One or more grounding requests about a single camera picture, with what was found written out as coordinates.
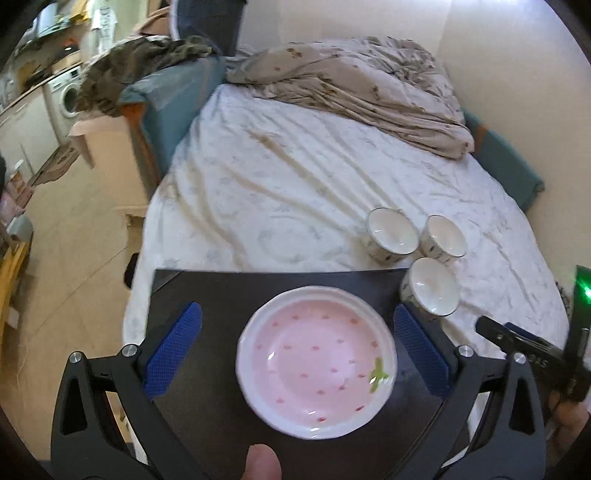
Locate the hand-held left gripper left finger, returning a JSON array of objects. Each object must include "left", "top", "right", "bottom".
[{"left": 50, "top": 301, "right": 208, "bottom": 480}]

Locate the white washing machine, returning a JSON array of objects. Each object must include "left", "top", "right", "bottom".
[{"left": 46, "top": 65, "right": 86, "bottom": 139}]

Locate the patterned floor mat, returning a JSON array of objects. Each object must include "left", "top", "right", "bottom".
[{"left": 31, "top": 145, "right": 80, "bottom": 186}]

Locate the person's right hand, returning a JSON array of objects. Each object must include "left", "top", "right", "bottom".
[{"left": 549, "top": 401, "right": 591, "bottom": 462}]

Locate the pink bedside cabinet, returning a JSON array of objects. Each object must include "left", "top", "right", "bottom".
[{"left": 68, "top": 115, "right": 160, "bottom": 227}]

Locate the large pink strawberry plate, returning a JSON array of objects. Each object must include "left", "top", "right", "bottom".
[{"left": 236, "top": 285, "right": 398, "bottom": 439}]

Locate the person's left hand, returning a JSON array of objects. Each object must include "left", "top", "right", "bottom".
[{"left": 246, "top": 444, "right": 283, "bottom": 480}]

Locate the white kitchen base cabinet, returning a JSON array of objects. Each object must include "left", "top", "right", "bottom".
[{"left": 0, "top": 83, "right": 61, "bottom": 176}]

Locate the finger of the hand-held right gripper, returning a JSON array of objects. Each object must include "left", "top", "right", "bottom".
[
  {"left": 504, "top": 322, "right": 550, "bottom": 349},
  {"left": 475, "top": 315, "right": 520, "bottom": 352}
]

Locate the teal padded bed frame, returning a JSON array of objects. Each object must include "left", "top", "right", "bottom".
[{"left": 119, "top": 55, "right": 546, "bottom": 210}]

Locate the dark navy hanging cloth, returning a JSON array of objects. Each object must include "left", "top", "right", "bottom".
[{"left": 171, "top": 0, "right": 245, "bottom": 56}]

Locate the white printed bed sheet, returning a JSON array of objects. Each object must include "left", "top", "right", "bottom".
[{"left": 122, "top": 83, "right": 571, "bottom": 462}]

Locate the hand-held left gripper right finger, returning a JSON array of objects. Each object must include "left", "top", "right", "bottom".
[{"left": 392, "top": 304, "right": 548, "bottom": 480}]

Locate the black square board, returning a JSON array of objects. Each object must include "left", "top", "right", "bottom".
[{"left": 147, "top": 268, "right": 467, "bottom": 480}]

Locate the yellow wooden rack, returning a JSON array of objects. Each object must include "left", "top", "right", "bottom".
[{"left": 0, "top": 240, "right": 29, "bottom": 333}]

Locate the pink patterned box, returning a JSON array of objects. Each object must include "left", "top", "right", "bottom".
[{"left": 0, "top": 161, "right": 35, "bottom": 217}]

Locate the white cup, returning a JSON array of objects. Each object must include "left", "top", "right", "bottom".
[{"left": 367, "top": 208, "right": 419, "bottom": 264}]

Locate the camouflage clothing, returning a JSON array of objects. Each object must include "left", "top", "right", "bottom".
[{"left": 74, "top": 37, "right": 220, "bottom": 118}]

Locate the crumpled beige printed quilt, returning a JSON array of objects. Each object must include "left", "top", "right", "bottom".
[{"left": 226, "top": 36, "right": 475, "bottom": 160}]

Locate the white leaf-print bowl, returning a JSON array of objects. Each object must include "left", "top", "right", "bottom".
[
  {"left": 399, "top": 257, "right": 461, "bottom": 319},
  {"left": 421, "top": 215, "right": 468, "bottom": 263}
]

